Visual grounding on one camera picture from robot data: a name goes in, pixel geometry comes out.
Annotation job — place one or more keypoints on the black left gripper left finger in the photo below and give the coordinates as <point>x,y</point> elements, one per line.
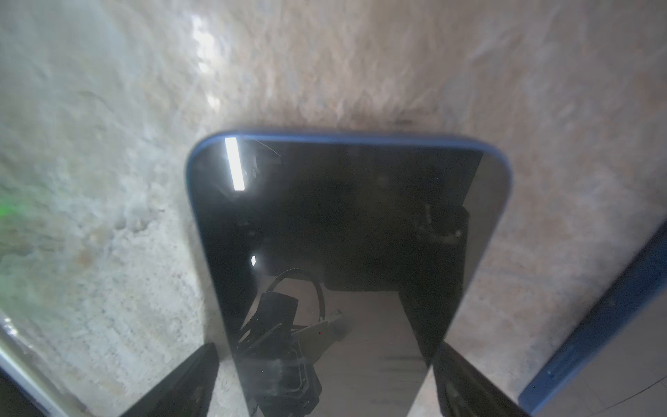
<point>186,391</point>

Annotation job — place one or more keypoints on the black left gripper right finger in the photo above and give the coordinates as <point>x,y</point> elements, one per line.
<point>464,391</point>

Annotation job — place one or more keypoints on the blue-edged smartphone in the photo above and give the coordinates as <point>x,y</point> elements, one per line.
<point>339,261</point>
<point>634,289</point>

